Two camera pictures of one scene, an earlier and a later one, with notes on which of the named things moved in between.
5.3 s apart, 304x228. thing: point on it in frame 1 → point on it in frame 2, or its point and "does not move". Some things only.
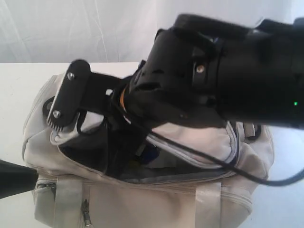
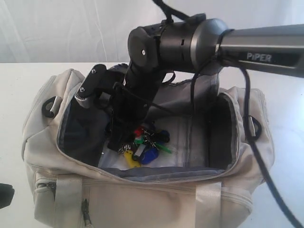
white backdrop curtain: [112, 31] does not move
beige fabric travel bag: [172, 187] does not move
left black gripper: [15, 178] → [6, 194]
